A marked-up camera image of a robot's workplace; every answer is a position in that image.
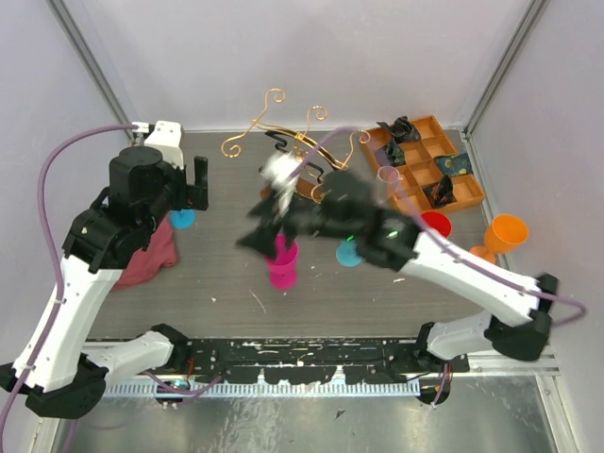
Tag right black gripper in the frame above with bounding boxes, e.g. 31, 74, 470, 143
233, 186, 358, 264

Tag blue wine glass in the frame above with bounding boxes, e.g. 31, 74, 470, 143
170, 210, 196, 229
335, 240, 362, 267

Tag pink wine glass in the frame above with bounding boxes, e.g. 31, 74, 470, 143
265, 234, 298, 291

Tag gold wire glass rack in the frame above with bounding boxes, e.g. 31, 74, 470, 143
221, 88, 371, 203

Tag clear wine glass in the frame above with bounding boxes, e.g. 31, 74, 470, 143
374, 166, 400, 206

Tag red wine glass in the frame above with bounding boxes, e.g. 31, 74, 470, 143
421, 211, 452, 238

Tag orange wine glass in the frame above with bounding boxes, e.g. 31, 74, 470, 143
470, 214, 529, 264

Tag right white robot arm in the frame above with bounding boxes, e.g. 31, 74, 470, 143
237, 166, 558, 372

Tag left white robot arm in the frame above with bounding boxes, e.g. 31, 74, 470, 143
1, 146, 209, 420

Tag maroon cloth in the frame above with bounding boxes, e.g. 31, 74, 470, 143
113, 219, 178, 290

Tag wooden compartment tray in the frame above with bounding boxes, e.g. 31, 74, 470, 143
389, 116, 485, 214

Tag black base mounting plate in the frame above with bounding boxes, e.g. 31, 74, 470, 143
133, 336, 470, 385

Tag dark folded napkin rear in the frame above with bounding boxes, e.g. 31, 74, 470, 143
377, 116, 422, 144

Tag dark orange folded napkin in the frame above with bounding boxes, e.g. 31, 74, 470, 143
423, 175, 456, 209

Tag blue floral flat napkin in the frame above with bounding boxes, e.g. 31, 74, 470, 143
433, 153, 474, 177

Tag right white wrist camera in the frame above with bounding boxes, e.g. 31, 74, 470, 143
260, 151, 301, 214

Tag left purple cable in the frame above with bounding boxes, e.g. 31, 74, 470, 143
0, 123, 223, 453

